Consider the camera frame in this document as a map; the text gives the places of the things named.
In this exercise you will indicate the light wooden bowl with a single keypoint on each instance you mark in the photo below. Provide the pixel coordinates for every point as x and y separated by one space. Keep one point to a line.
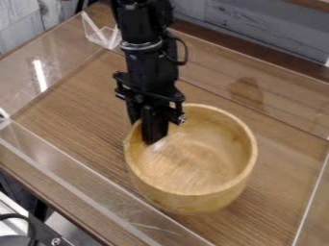
194 171

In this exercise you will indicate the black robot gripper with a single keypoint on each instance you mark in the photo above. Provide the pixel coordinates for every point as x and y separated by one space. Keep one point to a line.
146 86

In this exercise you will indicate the clear acrylic corner bracket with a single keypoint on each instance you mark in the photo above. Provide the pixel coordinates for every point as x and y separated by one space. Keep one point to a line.
107 37

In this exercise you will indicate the clear acrylic tray wall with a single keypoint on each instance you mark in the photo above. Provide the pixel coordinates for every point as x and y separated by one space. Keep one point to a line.
64 124

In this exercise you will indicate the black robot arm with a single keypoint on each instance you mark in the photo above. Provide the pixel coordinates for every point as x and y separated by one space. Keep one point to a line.
143 21

